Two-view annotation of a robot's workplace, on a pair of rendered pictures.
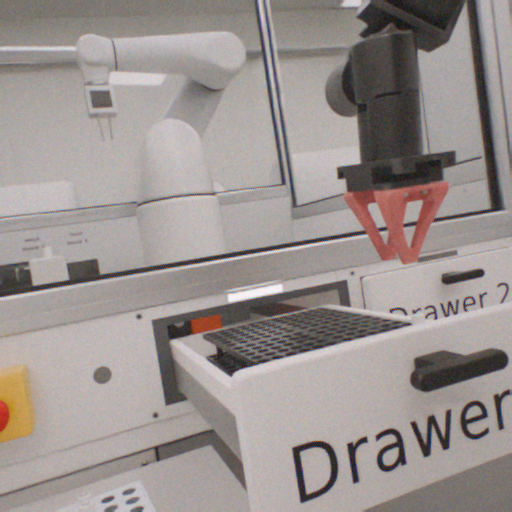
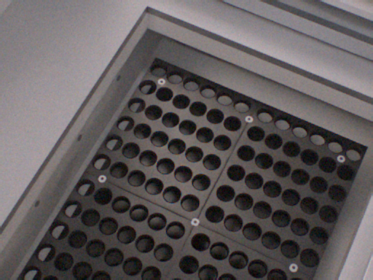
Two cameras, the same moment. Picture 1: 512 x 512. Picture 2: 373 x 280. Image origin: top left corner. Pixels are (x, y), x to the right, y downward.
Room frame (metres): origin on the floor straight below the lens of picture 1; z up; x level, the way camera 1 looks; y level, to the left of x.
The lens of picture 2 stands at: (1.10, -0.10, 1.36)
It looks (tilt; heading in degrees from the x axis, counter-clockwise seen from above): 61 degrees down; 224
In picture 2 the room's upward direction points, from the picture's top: 3 degrees clockwise
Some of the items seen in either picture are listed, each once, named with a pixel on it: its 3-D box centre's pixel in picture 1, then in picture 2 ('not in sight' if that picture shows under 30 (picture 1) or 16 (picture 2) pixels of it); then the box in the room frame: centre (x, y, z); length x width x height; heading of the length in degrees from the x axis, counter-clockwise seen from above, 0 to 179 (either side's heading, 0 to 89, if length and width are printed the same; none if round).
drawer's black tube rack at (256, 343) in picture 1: (305, 357); not in sight; (0.54, -0.04, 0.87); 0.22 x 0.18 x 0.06; 20
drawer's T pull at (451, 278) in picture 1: (457, 276); not in sight; (0.74, -0.31, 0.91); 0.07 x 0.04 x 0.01; 110
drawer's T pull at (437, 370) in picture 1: (446, 365); not in sight; (0.33, -0.12, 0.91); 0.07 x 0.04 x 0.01; 110
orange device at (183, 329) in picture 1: (193, 321); not in sight; (1.02, 0.14, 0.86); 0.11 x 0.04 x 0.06; 110
